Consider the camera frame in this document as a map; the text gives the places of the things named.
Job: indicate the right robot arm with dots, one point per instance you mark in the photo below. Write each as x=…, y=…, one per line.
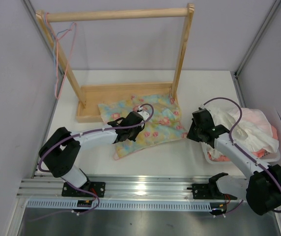
x=261, y=187

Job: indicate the blue wire hanger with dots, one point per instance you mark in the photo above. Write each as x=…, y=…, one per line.
x=57, y=37

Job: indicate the floral pastel skirt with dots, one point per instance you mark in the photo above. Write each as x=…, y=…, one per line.
x=165, y=124

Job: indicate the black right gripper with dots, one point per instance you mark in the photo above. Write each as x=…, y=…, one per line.
x=190, y=135

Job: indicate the aluminium mounting rail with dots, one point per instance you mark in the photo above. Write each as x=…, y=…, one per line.
x=146, y=188

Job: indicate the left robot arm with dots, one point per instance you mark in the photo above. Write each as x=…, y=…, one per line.
x=60, y=152

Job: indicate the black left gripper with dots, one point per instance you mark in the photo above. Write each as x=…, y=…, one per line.
x=138, y=129

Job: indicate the white slotted cable duct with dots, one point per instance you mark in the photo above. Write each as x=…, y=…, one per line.
x=121, y=205

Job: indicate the white crumpled garment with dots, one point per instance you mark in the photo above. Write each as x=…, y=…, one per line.
x=251, y=118

